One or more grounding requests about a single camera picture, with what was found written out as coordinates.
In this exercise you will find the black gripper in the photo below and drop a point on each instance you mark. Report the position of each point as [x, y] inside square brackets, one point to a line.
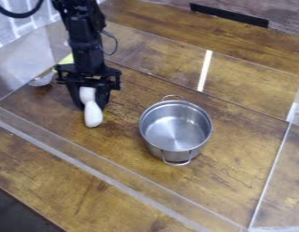
[88, 71]

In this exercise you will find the white plush mushroom red cap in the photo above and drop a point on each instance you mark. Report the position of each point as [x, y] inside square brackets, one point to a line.
[92, 111]

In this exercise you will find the silver pot with handles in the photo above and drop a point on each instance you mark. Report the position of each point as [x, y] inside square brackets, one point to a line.
[176, 128]

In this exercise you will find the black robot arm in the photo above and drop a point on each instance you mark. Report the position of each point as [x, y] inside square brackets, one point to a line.
[84, 21]

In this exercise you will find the black strip on table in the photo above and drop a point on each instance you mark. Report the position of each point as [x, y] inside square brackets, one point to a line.
[243, 18]

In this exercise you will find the clear acrylic enclosure panel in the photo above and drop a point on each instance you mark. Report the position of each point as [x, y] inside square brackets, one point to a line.
[32, 46]

